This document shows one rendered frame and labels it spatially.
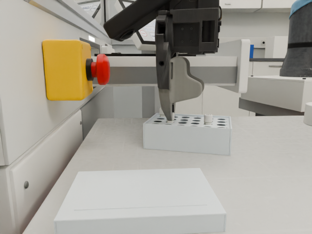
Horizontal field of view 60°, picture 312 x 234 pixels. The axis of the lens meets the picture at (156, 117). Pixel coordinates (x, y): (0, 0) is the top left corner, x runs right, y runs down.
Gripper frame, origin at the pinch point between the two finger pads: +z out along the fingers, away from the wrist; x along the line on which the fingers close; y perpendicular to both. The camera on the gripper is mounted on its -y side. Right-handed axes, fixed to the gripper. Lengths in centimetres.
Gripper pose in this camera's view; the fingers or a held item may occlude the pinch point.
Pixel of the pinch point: (166, 110)
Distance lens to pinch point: 41.0
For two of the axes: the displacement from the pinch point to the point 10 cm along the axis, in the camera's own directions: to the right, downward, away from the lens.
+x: 2.3, -2.0, 9.5
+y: 9.7, 0.5, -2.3
